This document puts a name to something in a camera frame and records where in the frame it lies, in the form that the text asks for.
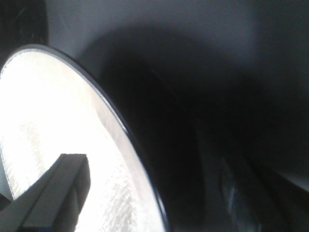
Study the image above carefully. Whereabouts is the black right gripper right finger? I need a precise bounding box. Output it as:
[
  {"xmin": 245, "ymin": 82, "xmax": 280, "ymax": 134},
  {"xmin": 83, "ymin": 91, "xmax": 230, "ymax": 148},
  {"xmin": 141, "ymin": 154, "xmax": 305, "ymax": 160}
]
[{"xmin": 149, "ymin": 72, "xmax": 309, "ymax": 232}]

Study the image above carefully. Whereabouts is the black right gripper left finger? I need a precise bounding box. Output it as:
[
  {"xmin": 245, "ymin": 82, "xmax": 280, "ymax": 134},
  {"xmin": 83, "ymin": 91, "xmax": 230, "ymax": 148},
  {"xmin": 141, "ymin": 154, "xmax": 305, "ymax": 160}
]
[{"xmin": 0, "ymin": 154, "xmax": 90, "ymax": 232}]

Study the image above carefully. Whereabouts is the beige round plate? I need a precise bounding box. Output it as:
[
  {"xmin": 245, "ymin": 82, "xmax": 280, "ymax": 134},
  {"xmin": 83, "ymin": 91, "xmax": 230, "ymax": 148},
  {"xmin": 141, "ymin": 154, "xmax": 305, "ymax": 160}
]
[{"xmin": 0, "ymin": 45, "xmax": 166, "ymax": 232}]

